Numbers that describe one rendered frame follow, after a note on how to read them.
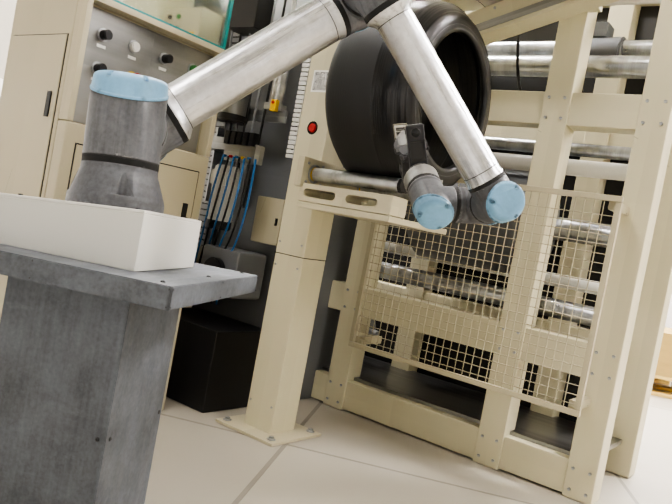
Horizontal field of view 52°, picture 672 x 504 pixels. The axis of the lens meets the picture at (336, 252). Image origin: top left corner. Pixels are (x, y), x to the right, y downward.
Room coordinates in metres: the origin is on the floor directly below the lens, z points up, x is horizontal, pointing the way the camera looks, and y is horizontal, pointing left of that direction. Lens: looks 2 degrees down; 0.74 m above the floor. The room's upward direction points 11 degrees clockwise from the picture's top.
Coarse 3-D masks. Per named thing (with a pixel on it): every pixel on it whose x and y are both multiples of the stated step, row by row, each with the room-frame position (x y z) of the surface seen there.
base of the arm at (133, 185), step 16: (96, 160) 1.33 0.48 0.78; (112, 160) 1.32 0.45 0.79; (128, 160) 1.33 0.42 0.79; (80, 176) 1.33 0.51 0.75; (96, 176) 1.32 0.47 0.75; (112, 176) 1.32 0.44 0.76; (128, 176) 1.33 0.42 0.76; (144, 176) 1.35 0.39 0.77; (80, 192) 1.31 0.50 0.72; (96, 192) 1.30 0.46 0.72; (112, 192) 1.31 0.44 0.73; (128, 192) 1.32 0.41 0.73; (144, 192) 1.34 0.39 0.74; (160, 192) 1.40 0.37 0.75; (144, 208) 1.34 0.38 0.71; (160, 208) 1.38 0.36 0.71
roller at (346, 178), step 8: (320, 168) 2.24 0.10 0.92; (312, 176) 2.25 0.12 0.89; (320, 176) 2.23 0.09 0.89; (328, 176) 2.21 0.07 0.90; (336, 176) 2.19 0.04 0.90; (344, 176) 2.17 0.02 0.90; (352, 176) 2.15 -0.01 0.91; (360, 176) 2.14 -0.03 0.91; (368, 176) 2.12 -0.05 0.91; (376, 176) 2.11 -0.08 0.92; (384, 176) 2.10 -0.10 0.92; (344, 184) 2.18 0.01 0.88; (352, 184) 2.16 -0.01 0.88; (360, 184) 2.14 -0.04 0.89; (368, 184) 2.12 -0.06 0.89; (376, 184) 2.10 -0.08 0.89; (384, 184) 2.08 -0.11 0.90; (392, 184) 2.06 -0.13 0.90; (400, 184) 2.05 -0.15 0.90; (400, 192) 2.07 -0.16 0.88
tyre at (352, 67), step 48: (432, 0) 2.09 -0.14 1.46; (336, 48) 2.12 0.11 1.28; (384, 48) 1.98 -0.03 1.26; (480, 48) 2.23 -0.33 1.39; (336, 96) 2.06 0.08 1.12; (384, 96) 1.96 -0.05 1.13; (480, 96) 2.32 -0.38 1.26; (336, 144) 2.13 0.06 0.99; (384, 144) 2.01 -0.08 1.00; (432, 144) 2.49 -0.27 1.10
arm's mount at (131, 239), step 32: (0, 224) 1.26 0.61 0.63; (32, 224) 1.25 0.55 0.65; (64, 224) 1.24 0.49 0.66; (96, 224) 1.23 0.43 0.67; (128, 224) 1.22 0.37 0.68; (160, 224) 1.29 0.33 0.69; (192, 224) 1.45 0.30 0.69; (64, 256) 1.24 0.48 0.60; (96, 256) 1.23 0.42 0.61; (128, 256) 1.22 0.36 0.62; (160, 256) 1.31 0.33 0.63; (192, 256) 1.48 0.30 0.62
